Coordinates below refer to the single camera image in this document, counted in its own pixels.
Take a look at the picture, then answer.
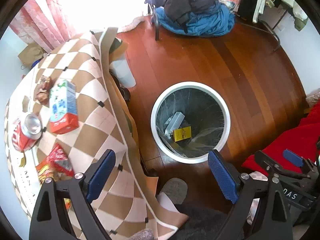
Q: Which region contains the yellow card in bin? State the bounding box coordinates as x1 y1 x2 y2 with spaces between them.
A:
173 126 191 142

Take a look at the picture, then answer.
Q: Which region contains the clear plastic box in bin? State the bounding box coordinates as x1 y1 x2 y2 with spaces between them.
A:
164 112 185 137

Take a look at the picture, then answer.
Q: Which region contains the brown crumpled snack wrapper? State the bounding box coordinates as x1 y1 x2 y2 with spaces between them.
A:
34 75 53 106

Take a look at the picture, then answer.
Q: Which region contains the red blanket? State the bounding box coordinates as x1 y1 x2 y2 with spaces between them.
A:
241 102 320 178

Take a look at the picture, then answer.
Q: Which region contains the white plastic bin by bed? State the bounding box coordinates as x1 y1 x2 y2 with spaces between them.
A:
110 54 136 88

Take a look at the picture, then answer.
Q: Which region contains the black chair frame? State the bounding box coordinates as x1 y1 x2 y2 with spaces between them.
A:
148 0 159 41

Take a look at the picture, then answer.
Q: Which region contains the checkered brown white bedspread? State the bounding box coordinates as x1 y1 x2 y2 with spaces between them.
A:
4 28 188 239

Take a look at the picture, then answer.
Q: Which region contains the white round trash bin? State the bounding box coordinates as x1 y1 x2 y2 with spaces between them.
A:
150 81 231 164

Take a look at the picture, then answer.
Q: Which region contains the yellow fries snack bag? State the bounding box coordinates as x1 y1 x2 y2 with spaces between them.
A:
35 158 72 210

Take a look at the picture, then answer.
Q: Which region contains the red snack wrapper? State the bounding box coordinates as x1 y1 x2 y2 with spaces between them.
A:
46 143 75 177

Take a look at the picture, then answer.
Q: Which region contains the blue quilted blanket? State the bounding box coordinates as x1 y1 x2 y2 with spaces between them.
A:
156 1 235 37

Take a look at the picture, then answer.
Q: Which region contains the red cola can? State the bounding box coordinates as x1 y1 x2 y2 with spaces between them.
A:
12 112 42 152

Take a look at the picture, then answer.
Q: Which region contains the white blue milk carton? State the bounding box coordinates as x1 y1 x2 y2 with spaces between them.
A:
49 80 79 134

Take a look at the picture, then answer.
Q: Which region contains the black shoe under bed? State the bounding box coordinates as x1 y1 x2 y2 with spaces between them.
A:
111 74 131 103

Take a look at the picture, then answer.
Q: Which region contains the brown paper bag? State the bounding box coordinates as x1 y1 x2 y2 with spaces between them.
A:
18 42 46 69

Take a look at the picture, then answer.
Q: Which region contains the dark grey jacket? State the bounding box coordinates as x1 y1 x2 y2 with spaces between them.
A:
144 0 221 35

